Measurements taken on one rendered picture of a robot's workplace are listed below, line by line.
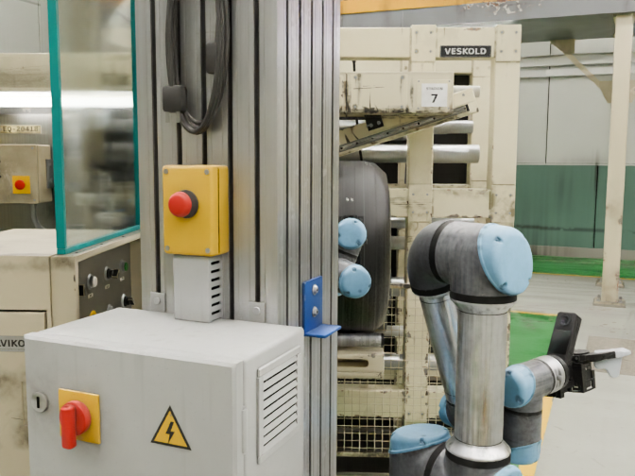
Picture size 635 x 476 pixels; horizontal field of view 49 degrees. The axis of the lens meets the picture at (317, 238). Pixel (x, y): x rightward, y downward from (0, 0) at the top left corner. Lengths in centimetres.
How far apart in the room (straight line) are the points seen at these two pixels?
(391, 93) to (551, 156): 894
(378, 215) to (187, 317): 110
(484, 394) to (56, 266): 91
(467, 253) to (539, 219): 1014
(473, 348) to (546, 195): 1009
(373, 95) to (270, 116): 150
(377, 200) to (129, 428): 131
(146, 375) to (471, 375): 59
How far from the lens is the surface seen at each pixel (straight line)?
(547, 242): 1136
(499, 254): 118
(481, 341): 124
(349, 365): 226
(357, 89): 250
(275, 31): 103
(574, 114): 1136
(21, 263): 161
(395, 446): 141
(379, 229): 207
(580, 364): 155
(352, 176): 216
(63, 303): 159
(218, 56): 104
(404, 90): 251
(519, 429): 143
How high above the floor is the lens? 148
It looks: 7 degrees down
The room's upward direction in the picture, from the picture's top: straight up
